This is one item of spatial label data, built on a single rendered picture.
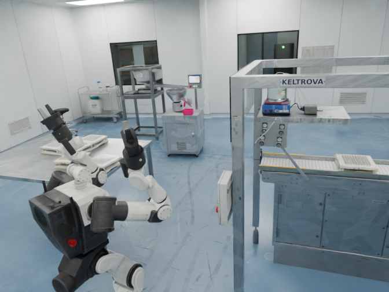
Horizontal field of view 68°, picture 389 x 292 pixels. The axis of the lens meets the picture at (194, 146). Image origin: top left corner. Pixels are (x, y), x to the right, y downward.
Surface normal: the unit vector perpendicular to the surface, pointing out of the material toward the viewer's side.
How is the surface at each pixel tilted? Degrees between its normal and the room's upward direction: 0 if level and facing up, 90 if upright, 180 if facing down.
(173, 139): 89
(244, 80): 90
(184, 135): 90
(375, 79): 90
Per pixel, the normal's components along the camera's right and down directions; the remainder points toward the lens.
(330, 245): -0.30, 0.34
